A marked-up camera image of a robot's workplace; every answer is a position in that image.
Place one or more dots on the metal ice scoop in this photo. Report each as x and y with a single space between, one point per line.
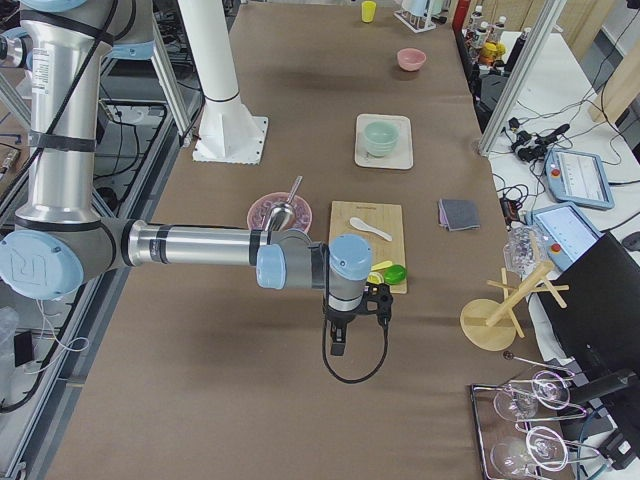
282 214

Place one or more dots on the wine glass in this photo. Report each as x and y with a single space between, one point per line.
520 400
542 450

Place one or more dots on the black monitor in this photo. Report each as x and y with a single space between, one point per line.
599 328

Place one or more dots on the small pink bowl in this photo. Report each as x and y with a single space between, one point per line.
411 59

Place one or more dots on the blue teach pendant far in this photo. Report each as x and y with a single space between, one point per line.
578 177

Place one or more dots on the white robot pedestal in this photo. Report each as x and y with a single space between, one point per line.
228 132

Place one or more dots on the wine glass near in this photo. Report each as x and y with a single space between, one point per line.
542 450

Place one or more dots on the blue teach pendant near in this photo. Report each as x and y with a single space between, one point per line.
567 233

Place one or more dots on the cream serving tray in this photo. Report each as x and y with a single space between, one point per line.
401 158

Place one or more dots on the wooden mug tree stand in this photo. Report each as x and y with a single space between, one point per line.
492 325

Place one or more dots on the wine glass far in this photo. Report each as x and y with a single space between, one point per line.
520 400

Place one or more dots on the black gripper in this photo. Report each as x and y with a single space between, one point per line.
341 318

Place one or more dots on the green lime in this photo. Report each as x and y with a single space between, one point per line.
395 274

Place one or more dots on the yellow plastic knife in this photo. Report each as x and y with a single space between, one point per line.
382 265

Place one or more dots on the white wire cup rack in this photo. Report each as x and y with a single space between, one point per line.
420 15

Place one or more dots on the green bowl stack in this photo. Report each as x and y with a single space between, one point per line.
380 138

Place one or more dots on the yellow plastic cup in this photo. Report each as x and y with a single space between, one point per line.
368 11

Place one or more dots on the grey folded cloth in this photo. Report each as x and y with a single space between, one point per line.
458 215

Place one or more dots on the blue teach pendant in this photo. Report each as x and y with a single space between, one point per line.
567 233
578 177

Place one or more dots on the white ceramic spoon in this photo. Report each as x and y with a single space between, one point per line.
360 225

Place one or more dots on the aluminium frame post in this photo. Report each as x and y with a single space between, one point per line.
537 38

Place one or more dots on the large pink ice bowl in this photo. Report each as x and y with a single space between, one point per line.
261 207

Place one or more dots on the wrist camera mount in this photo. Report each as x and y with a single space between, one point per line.
377 300

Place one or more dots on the bamboo cutting board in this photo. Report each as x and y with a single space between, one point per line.
385 217

